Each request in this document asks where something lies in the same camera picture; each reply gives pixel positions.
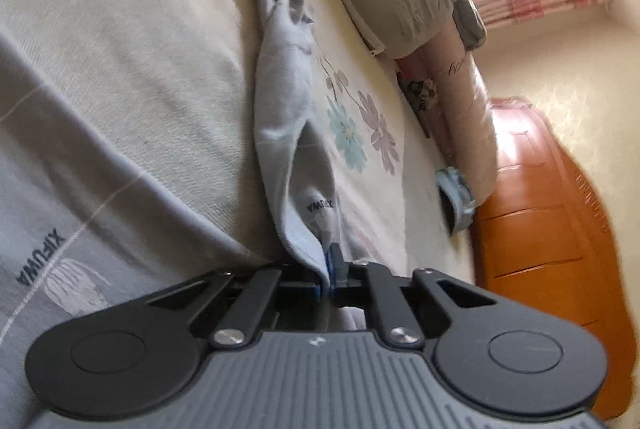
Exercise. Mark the black clip with beige flower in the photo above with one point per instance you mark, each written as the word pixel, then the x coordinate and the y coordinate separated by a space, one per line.
pixel 422 101

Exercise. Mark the pink rolled quilt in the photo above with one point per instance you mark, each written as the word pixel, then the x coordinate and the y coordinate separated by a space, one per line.
pixel 465 119

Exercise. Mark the blue baseball cap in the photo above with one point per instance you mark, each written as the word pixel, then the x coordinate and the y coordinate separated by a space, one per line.
pixel 457 204

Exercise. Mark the light grey printed pants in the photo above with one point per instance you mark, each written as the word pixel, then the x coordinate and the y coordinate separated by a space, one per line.
pixel 280 109

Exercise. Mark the orange wooden headboard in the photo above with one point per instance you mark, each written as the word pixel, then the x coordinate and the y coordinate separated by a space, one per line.
pixel 540 234

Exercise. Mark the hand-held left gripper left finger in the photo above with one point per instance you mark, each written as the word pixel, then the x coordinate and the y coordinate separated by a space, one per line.
pixel 305 290

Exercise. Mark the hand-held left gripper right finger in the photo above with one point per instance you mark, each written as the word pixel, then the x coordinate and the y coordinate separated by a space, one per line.
pixel 334 274

